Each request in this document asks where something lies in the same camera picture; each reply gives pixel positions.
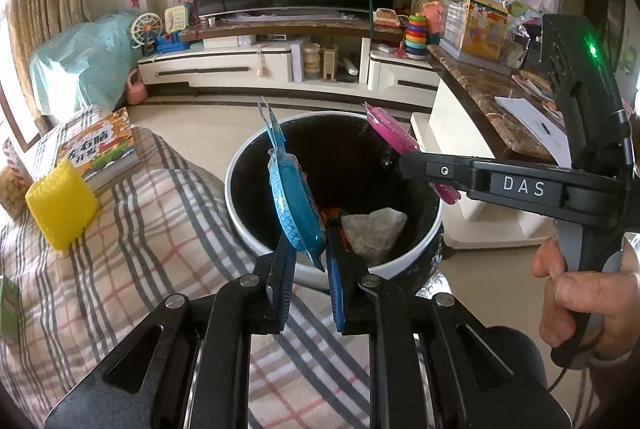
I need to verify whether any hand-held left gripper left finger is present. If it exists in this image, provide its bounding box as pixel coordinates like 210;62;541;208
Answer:
45;243;298;429

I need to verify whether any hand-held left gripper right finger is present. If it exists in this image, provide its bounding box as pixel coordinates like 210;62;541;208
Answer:
326;238;572;429

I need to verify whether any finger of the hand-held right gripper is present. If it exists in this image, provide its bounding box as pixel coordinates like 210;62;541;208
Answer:
399;151;489;200

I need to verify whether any pink snack packet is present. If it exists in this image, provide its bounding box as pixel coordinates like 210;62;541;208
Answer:
363;102;462;206

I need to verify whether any teal snack packet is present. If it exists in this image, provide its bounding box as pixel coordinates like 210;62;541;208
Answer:
256;97;329;273

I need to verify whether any black bin with white rim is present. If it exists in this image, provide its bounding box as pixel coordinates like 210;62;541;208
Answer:
224;110;446;296

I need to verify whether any person's right forearm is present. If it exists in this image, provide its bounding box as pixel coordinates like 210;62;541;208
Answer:
575;351;640;429

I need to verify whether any person's right hand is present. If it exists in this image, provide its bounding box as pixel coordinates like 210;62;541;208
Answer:
531;239;640;362

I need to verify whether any crumpled white paper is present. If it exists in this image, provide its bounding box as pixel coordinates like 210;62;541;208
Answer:
341;207;409;268

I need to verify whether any brown marble counter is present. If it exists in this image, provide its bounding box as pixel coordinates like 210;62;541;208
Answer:
426;43;568;160

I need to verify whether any white paper sheet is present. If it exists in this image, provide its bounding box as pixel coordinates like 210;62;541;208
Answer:
494;95;572;168

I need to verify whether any clear drawer organizer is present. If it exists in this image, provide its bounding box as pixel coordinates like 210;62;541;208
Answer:
439;0;467;50

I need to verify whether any colourful boxed toy set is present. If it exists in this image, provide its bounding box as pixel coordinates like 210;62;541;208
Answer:
459;0;509;60

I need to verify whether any plaid blanket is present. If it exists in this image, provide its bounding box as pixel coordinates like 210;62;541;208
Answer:
0;103;383;429

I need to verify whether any small wooden house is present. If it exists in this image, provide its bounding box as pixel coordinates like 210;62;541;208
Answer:
319;44;339;83

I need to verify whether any toy cash register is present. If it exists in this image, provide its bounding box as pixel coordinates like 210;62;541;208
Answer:
374;7;399;30

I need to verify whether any round wooden stacking box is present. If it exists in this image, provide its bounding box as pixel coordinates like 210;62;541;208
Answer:
301;42;322;80

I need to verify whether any white television cabinet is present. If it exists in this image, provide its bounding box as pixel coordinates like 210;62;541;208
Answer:
136;20;442;110

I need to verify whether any orange children's book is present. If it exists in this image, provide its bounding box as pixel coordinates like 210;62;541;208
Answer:
51;107;142;190

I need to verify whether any yellow ribbed block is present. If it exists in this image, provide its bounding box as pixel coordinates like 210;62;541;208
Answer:
24;158;101;252

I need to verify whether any blue toy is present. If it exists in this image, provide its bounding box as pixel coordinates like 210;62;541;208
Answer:
155;33;188;56

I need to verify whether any green box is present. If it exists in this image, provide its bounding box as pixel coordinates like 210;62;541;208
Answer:
0;275;24;346

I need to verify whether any green toy phone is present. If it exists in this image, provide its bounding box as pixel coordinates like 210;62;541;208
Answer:
164;4;191;33

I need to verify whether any ferris wheel toy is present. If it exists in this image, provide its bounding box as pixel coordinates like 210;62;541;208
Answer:
130;11;166;56

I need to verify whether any teal furniture cover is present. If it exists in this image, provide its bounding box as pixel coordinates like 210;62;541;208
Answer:
28;13;144;116

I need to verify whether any beige patterned curtain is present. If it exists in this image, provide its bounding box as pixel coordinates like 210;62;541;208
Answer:
4;0;87;122

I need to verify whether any colourful stacking ring toy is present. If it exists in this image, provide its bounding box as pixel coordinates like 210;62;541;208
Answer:
403;12;429;60

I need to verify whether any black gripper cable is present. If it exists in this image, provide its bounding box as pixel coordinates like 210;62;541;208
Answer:
546;358;572;393

